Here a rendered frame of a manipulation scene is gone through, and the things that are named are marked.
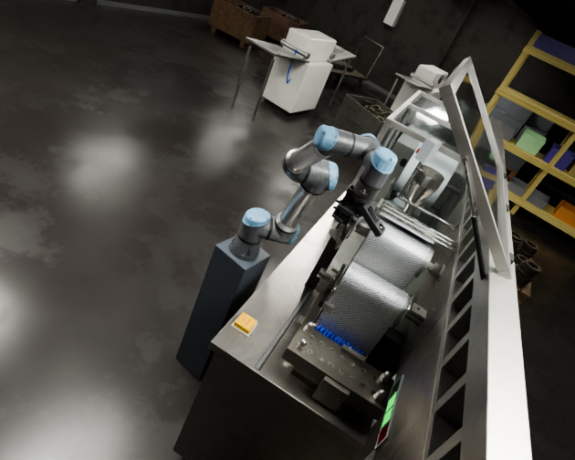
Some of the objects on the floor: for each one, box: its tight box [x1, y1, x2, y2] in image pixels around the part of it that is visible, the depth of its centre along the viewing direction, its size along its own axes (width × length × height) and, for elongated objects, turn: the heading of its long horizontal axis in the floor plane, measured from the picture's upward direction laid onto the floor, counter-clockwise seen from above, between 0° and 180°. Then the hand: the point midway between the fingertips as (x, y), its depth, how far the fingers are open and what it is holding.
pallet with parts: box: [511, 230, 541, 306], centre depth 497 cm, size 83×120×43 cm
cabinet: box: [173, 352, 361, 460], centre depth 282 cm, size 252×64×86 cm, turn 128°
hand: (342, 243), depth 144 cm, fingers open, 7 cm apart
